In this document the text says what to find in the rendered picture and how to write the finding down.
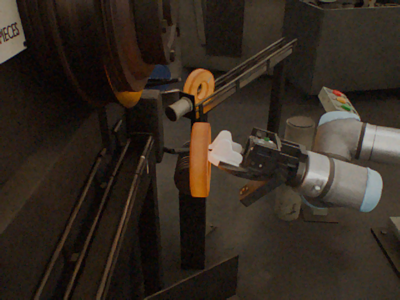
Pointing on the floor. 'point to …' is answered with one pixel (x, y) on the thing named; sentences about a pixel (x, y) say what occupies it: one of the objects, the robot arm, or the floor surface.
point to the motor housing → (190, 217)
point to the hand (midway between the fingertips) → (202, 152)
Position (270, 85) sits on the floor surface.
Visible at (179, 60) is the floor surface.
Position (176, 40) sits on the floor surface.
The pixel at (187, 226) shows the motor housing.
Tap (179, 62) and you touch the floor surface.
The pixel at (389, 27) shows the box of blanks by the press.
